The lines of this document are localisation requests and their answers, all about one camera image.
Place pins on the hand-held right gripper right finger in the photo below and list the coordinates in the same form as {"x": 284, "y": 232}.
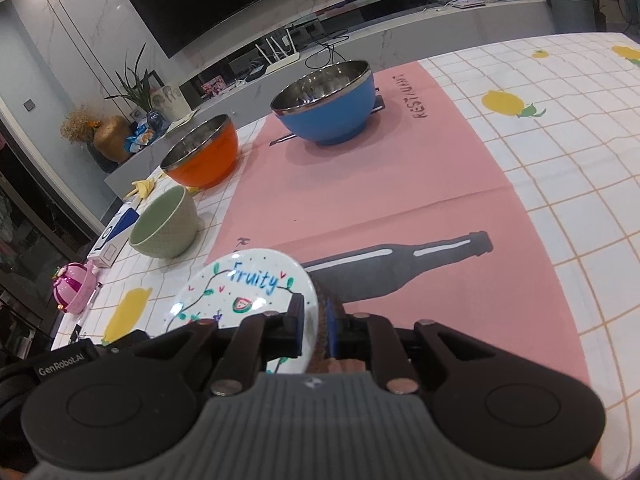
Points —
{"x": 334, "y": 330}

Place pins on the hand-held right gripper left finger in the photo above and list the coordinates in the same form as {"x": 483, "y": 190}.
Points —
{"x": 298, "y": 325}

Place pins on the white painted fruit plate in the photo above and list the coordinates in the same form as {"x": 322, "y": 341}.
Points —
{"x": 240, "y": 280}

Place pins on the green ceramic bowl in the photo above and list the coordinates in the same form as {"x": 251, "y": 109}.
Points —
{"x": 170, "y": 237}

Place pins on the orange steel bowl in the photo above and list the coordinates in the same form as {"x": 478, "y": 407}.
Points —
{"x": 210, "y": 165}

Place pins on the blue steel bowl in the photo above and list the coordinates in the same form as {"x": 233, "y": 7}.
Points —
{"x": 330, "y": 120}

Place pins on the pink round toy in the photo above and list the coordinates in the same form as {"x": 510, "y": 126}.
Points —
{"x": 75, "y": 287}

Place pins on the white and blue box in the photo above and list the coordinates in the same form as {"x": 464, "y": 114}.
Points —
{"x": 112, "y": 242}

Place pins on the pink bottle print placemat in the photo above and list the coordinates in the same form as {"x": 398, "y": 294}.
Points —
{"x": 400, "y": 175}

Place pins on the yellow banana peel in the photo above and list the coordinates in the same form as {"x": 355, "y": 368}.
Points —
{"x": 142, "y": 189}

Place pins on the dark vase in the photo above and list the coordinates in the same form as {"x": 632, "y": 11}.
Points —
{"x": 100, "y": 160}

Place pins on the beige papers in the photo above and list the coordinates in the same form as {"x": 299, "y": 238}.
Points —
{"x": 181, "y": 122}

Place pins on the golden vase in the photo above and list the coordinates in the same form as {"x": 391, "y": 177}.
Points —
{"x": 112, "y": 140}

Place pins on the dried yellow flowers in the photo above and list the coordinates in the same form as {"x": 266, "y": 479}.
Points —
{"x": 77, "y": 125}

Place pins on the blue snack packets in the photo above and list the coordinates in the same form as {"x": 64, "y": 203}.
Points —
{"x": 140, "y": 139}

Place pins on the blue glass vase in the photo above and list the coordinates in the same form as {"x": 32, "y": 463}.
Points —
{"x": 156, "y": 121}

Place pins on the pink card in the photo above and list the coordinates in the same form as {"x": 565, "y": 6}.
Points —
{"x": 214, "y": 87}

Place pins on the white printed paper bag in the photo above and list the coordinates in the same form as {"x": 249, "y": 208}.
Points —
{"x": 172, "y": 102}

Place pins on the white router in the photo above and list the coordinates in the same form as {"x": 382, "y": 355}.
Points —
{"x": 280, "y": 62}

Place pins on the green long-leaf plant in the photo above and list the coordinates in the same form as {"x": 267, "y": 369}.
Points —
{"x": 135, "y": 90}

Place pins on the white flat box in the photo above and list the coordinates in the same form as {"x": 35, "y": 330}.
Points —
{"x": 468, "y": 3}

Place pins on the grey-green trash can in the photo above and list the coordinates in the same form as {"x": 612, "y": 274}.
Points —
{"x": 572, "y": 10}

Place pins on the grey light switch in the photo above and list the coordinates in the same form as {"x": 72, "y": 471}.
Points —
{"x": 30, "y": 104}

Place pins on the black picture frame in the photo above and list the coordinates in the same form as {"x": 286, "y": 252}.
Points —
{"x": 156, "y": 77}

